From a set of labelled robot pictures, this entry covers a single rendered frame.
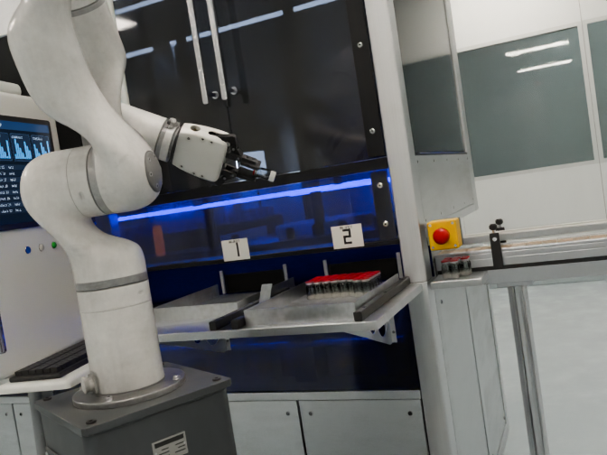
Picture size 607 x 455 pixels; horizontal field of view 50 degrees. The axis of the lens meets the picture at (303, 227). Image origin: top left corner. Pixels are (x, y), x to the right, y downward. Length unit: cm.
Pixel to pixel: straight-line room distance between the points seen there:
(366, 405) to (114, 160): 104
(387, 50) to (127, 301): 93
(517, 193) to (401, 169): 461
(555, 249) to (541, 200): 450
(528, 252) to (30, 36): 124
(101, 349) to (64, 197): 26
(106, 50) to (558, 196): 532
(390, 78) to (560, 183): 463
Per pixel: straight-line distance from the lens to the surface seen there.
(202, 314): 164
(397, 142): 167
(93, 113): 108
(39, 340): 194
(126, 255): 111
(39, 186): 114
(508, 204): 626
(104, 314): 111
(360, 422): 184
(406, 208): 166
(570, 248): 173
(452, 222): 164
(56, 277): 203
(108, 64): 126
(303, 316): 139
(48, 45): 106
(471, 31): 638
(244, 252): 185
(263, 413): 195
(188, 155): 133
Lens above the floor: 115
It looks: 3 degrees down
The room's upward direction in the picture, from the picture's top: 9 degrees counter-clockwise
